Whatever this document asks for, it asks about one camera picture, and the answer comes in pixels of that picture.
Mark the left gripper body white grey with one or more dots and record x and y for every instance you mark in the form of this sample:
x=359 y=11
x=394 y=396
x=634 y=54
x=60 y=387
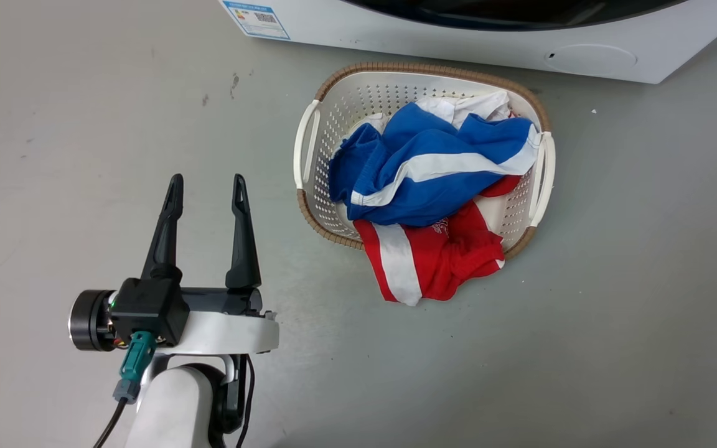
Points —
x=228 y=333

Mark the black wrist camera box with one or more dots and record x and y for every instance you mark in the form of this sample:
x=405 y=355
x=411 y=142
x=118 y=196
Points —
x=147 y=308

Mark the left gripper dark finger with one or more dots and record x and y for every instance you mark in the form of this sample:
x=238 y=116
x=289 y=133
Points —
x=243 y=249
x=164 y=242

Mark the blue energy label sticker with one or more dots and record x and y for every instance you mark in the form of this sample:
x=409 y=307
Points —
x=256 y=18

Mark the red garment with white stripe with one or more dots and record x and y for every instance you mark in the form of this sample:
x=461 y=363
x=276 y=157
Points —
x=452 y=255

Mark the round white filter cover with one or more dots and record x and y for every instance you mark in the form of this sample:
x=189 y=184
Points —
x=590 y=60

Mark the white perforated laundry basket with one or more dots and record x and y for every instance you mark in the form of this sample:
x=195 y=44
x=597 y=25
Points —
x=365 y=93

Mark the white washing machine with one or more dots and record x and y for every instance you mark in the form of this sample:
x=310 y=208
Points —
x=458 y=45

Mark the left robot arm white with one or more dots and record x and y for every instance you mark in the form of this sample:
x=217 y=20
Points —
x=172 y=404

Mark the blue garment with white stripe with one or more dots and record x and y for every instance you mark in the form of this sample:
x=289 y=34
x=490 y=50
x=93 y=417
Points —
x=433 y=186

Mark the dark glass washing machine door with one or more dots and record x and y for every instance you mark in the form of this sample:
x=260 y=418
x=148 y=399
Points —
x=508 y=12

